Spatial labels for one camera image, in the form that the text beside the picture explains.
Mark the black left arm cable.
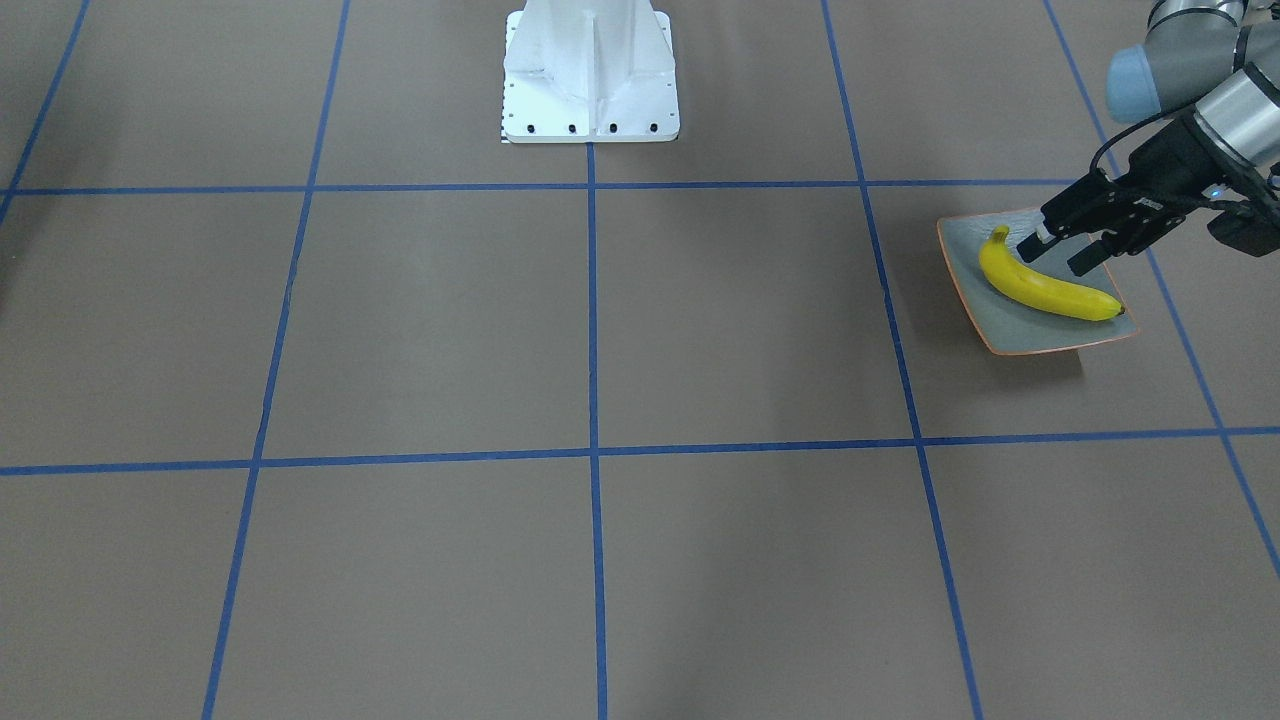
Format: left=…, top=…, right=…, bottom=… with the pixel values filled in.
left=1091, top=110, right=1201, bottom=181

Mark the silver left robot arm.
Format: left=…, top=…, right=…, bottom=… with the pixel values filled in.
left=1018, top=1, right=1279, bottom=275

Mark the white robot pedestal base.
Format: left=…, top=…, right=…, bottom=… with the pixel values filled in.
left=500, top=1, right=681, bottom=143

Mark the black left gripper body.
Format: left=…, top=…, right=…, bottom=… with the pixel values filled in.
left=1085, top=111, right=1279, bottom=258

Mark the blue square plate orange rim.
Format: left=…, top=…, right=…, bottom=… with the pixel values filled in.
left=936, top=208, right=1138, bottom=356

